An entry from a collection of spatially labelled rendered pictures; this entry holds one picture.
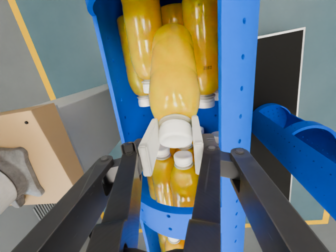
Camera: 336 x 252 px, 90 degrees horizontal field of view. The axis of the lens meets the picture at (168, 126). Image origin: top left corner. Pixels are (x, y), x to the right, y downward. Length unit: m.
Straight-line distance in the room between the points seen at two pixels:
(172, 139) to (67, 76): 1.63
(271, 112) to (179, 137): 1.35
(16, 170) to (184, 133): 0.54
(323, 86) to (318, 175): 1.07
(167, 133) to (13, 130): 0.50
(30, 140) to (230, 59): 0.53
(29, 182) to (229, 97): 0.60
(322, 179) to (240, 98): 0.64
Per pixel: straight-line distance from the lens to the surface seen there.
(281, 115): 1.54
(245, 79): 0.28
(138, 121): 0.46
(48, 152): 0.58
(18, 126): 0.59
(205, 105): 0.34
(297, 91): 1.56
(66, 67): 1.77
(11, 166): 0.64
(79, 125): 0.73
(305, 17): 1.70
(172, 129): 0.18
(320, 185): 0.87
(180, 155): 0.35
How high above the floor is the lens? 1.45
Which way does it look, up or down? 68 degrees down
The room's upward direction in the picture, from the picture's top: 166 degrees counter-clockwise
